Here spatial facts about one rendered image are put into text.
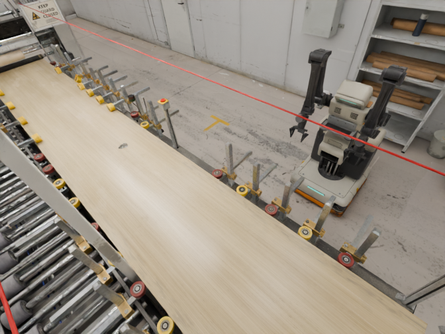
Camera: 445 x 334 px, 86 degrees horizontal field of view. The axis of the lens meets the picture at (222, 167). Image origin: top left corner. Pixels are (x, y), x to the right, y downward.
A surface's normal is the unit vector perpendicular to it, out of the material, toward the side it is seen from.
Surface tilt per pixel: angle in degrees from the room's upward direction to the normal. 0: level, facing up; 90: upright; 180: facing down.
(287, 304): 0
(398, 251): 0
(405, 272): 0
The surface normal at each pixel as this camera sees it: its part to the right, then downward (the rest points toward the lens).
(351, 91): -0.51, -0.12
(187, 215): -0.07, -0.68
